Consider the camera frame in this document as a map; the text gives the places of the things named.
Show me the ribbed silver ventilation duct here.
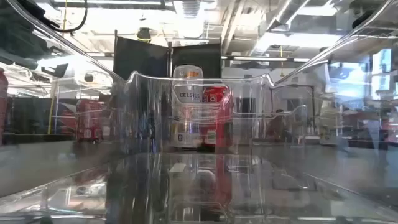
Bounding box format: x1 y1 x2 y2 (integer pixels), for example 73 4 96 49
180 0 203 18

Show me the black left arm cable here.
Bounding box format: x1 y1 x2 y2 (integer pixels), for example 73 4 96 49
51 0 89 34

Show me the yellow hanging power cable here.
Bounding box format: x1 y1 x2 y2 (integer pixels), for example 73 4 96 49
46 0 68 135

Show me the short yellow hanging cord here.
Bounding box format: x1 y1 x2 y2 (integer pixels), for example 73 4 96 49
279 45 285 77

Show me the black background panel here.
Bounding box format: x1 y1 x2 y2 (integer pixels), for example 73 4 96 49
7 96 77 136

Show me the person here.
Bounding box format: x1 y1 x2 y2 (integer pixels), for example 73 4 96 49
266 108 289 142

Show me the large silver air duct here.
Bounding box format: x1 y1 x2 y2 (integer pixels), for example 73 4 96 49
248 0 312 57

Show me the white Celsius energy can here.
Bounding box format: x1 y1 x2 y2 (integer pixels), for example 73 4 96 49
319 98 343 146
170 64 205 149

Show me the red cart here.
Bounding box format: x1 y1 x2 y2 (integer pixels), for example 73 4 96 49
60 107 78 133

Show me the ceiling light strip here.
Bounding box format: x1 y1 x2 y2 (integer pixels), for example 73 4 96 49
221 55 312 63

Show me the red Coca-Cola can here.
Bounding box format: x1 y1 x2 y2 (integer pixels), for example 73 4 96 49
75 98 104 144
201 84 234 147

